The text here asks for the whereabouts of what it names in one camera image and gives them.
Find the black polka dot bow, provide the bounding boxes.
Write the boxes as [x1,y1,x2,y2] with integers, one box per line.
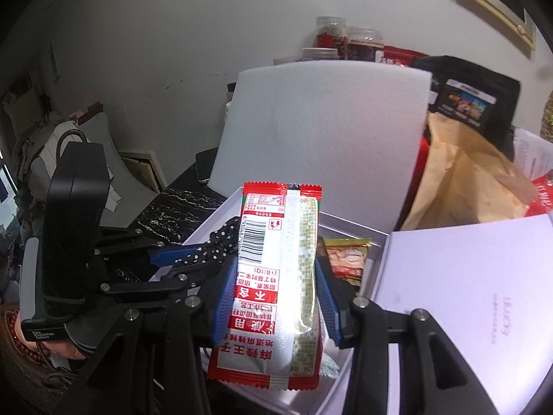
[173,216,240,269]

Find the lavender gift box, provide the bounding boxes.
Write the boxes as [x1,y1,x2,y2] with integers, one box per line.
[179,186,553,415]

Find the glass jar with red contents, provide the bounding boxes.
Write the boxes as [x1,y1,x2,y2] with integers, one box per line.
[315,16,347,59]

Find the person's left hand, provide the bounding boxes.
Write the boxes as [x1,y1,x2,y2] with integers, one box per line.
[43,341,87,360]

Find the cardboard box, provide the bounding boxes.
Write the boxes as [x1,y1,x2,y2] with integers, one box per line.
[75,101,104,119]

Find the black cable bundle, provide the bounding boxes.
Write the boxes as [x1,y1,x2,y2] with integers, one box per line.
[39,341,83,381]

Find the red white snack packet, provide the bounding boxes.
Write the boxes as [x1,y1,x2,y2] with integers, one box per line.
[207,182,322,392]

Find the red bead bracelet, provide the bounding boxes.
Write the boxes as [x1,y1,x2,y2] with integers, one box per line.
[2,309,53,368]

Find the smartphone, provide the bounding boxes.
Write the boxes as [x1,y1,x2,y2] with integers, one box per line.
[195,147,221,182]

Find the brown paper bag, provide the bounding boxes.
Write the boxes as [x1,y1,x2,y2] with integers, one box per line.
[397,112,538,232]

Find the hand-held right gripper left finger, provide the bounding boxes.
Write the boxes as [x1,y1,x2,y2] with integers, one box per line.
[56,259,240,415]

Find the glass jar with dark contents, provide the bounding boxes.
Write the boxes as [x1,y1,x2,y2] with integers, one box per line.
[346,27,385,60]

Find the white papers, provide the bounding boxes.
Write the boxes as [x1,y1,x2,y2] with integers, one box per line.
[512,127,553,182]

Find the white garment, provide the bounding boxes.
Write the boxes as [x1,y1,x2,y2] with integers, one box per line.
[17,121,122,212]

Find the gold red snack bag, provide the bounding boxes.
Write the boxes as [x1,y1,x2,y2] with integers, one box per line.
[322,237,372,288]

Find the red snack package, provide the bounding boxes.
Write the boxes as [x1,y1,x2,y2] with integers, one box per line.
[375,45,428,67]

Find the black printed bag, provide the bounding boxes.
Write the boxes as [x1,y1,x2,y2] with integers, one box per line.
[410,55,521,156]

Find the pile of beige cloth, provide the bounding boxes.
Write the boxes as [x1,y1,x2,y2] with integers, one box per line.
[0,78,48,174]

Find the jar with silver lid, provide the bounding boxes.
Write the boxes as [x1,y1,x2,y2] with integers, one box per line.
[301,47,338,62]

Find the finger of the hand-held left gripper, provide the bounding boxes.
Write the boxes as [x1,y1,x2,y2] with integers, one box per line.
[93,229,204,268]
[99,264,224,308]

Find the light wooden picture frame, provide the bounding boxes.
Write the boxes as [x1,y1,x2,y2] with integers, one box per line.
[456,0,536,48]

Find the grey chair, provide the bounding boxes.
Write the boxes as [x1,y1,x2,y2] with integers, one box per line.
[30,112,158,230]

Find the leaning wooden frame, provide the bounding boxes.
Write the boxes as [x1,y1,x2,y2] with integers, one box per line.
[119,151,165,193]

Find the white foam board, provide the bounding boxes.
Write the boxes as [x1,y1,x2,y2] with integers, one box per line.
[208,59,433,232]

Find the window with railing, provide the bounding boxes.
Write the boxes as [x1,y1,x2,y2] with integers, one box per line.
[0,151,18,234]

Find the round woven basket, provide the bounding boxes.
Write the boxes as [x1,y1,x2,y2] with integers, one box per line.
[540,95,553,143]

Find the red printed packet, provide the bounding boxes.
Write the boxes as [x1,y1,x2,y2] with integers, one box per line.
[525,173,553,217]

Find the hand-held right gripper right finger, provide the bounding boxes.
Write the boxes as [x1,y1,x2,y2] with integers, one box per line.
[315,257,502,415]

